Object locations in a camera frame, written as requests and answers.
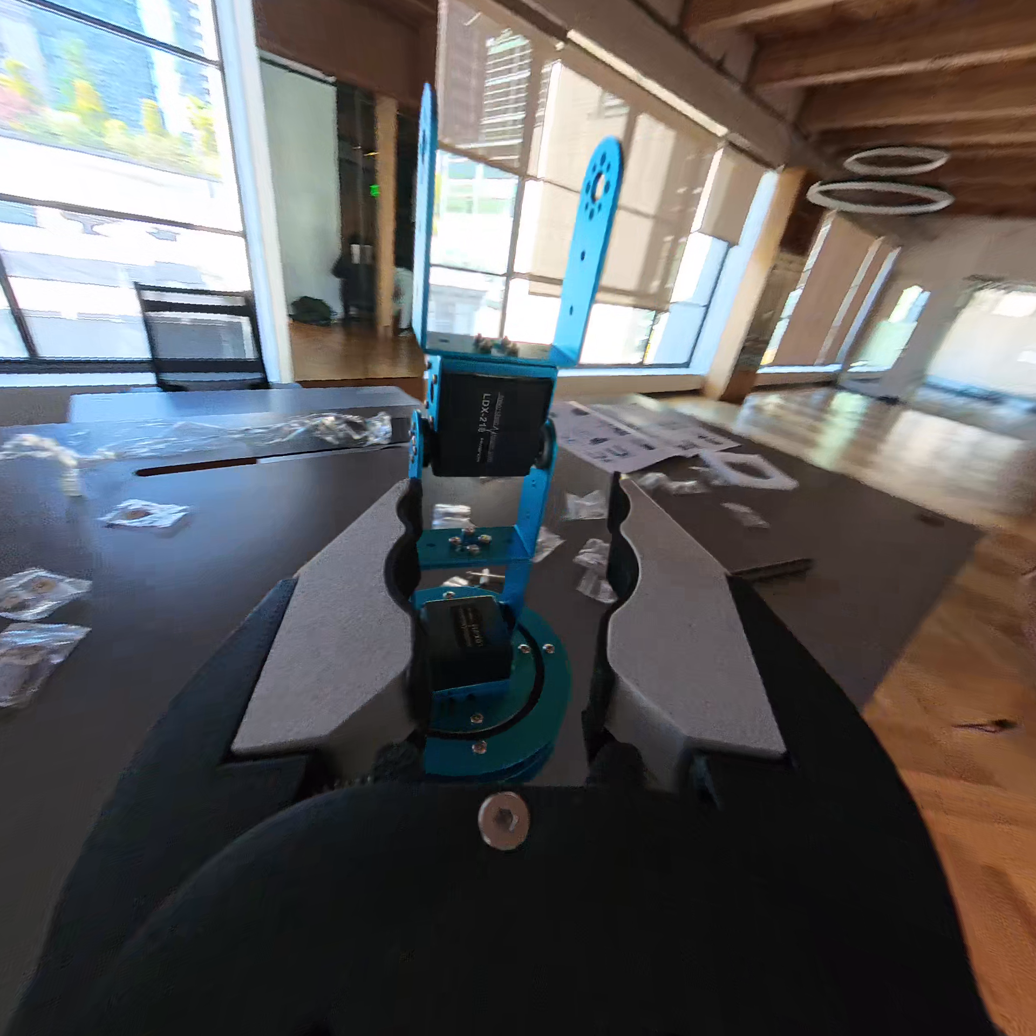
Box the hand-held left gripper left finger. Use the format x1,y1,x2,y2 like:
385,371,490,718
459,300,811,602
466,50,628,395
230,478,426,766

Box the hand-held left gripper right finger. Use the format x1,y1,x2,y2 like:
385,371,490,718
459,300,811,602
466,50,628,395
583,472,788,786

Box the blue toy robot arm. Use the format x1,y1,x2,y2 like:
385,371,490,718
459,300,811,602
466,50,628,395
408,81,625,788

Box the dark desk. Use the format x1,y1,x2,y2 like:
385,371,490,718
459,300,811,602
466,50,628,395
0,387,1005,1005

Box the printed instruction sheet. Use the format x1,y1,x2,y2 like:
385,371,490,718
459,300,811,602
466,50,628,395
557,400,740,471

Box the large crumpled clear plastic wrap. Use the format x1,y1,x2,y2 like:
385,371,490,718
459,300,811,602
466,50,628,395
0,410,394,496

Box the scattered small clear parts bags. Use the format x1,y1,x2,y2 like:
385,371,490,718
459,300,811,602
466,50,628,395
0,471,771,710

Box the black slatted chair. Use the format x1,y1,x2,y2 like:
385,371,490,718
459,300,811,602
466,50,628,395
133,281,269,391

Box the frosted glass partition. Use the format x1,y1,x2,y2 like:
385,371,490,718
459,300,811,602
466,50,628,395
921,277,1036,399

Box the large grid window with shades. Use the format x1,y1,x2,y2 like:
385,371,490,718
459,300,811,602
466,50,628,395
425,0,780,370

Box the white cardboard frame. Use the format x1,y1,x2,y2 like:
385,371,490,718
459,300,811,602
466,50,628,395
697,448,799,492

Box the large white ring light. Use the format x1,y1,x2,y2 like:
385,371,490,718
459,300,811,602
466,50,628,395
806,179,955,215

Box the small white ring light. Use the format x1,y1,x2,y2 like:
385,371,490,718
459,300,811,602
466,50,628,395
842,145,950,178

